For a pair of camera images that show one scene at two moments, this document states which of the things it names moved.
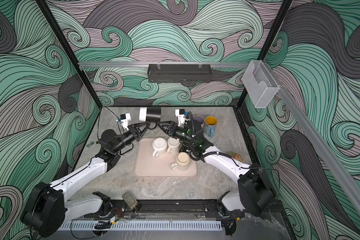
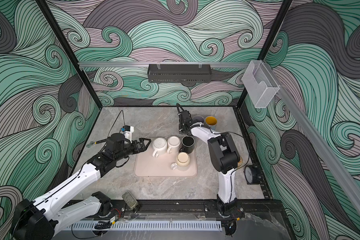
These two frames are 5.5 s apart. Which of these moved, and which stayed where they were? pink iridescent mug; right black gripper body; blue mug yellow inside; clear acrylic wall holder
Moved: right black gripper body
Stayed: blue mug yellow inside; clear acrylic wall holder; pink iridescent mug
